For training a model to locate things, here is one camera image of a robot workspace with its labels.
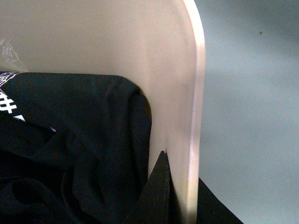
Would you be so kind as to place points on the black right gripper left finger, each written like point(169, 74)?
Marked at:
point(158, 202)

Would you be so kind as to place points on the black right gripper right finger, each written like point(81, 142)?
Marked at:
point(211, 210)

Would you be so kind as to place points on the white plastic laundry hamper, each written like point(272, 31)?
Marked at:
point(157, 44)

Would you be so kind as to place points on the black printed t-shirt in hamper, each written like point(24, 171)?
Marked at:
point(74, 148)

